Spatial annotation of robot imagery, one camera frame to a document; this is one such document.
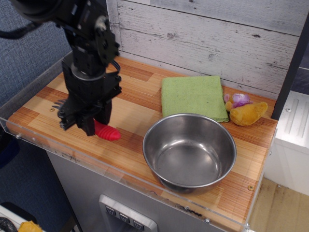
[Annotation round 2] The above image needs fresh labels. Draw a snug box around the stainless steel bowl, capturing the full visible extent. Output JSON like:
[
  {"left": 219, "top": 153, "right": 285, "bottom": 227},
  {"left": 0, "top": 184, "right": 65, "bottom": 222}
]
[{"left": 142, "top": 114, "right": 237, "bottom": 195}]

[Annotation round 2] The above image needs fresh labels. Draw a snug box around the yellow plush toy with flower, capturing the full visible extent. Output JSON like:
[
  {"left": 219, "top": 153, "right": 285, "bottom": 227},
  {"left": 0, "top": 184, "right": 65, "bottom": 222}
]
[{"left": 224, "top": 93, "right": 268, "bottom": 126}]

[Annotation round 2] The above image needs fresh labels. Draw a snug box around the yellow object bottom left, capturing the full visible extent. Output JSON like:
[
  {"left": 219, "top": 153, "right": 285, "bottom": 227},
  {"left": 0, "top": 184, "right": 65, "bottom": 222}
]
[{"left": 18, "top": 221, "right": 43, "bottom": 232}]

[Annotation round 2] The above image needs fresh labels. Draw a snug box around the clear acrylic edge guard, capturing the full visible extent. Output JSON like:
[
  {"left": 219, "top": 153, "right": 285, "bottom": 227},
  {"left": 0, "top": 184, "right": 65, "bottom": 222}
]
[{"left": 6, "top": 58, "right": 277, "bottom": 232}]

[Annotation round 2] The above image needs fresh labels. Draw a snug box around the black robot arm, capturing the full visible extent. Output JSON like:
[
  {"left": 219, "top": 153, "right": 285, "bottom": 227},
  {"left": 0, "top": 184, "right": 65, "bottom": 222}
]
[{"left": 0, "top": 0, "right": 121, "bottom": 136}]

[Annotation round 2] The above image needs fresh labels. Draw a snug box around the dark vertical post right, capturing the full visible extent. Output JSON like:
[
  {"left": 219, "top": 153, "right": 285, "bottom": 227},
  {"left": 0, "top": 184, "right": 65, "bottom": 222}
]
[{"left": 271, "top": 15, "right": 309, "bottom": 120}]

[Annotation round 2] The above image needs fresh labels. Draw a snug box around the red-handled metal spork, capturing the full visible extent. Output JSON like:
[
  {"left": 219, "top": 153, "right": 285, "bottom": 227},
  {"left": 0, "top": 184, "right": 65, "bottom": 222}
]
[{"left": 94, "top": 119, "right": 121, "bottom": 141}]

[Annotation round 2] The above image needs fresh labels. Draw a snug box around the black braided cable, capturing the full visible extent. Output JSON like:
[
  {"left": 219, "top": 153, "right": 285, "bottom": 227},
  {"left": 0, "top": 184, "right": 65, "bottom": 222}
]
[{"left": 0, "top": 217, "right": 20, "bottom": 232}]

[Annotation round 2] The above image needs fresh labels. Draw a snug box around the green folded cloth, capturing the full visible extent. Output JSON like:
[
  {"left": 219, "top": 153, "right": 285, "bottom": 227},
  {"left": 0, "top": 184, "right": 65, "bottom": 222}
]
[{"left": 161, "top": 76, "right": 229, "bottom": 122}]

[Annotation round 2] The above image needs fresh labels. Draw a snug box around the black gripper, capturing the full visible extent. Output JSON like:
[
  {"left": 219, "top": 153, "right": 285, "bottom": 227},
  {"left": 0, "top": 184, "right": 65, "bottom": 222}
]
[{"left": 57, "top": 60, "right": 121, "bottom": 136}]

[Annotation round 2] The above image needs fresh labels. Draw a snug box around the grey cabinet with button panel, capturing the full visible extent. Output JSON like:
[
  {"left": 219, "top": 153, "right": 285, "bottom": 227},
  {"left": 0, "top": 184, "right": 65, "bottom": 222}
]
[{"left": 47, "top": 152, "right": 221, "bottom": 232}]

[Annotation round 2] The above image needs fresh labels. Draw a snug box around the white side unit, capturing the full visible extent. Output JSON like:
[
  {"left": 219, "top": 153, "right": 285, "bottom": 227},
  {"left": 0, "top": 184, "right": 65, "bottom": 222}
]
[{"left": 264, "top": 91, "right": 309, "bottom": 195}]

